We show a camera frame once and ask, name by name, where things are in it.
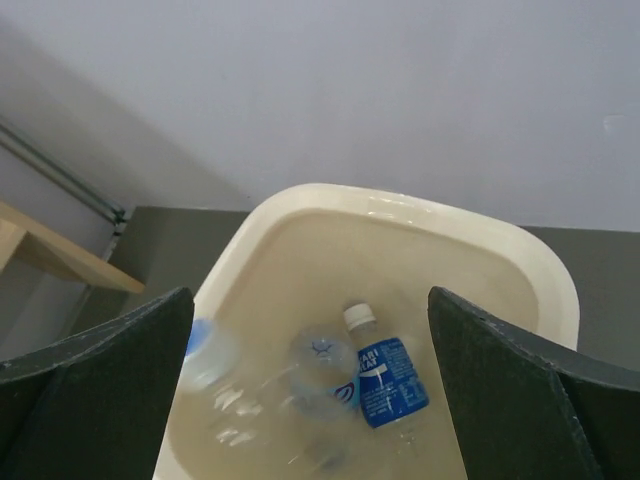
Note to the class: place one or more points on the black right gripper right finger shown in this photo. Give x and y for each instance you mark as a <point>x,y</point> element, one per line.
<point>524,407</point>

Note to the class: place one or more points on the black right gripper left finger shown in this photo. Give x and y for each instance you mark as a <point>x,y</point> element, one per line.
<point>95,405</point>

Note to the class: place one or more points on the clear bottle blue cap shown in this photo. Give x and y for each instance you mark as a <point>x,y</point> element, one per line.
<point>324,372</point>

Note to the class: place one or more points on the blue label bottle in bin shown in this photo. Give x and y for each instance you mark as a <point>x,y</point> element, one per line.
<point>392,394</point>

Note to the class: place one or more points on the cream plastic bin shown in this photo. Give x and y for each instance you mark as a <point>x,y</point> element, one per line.
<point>307,253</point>

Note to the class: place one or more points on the wooden shelf unit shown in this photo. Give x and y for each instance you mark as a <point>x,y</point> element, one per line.
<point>26,239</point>

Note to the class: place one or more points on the aluminium corner post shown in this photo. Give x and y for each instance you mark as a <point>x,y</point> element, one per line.
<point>54,171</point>

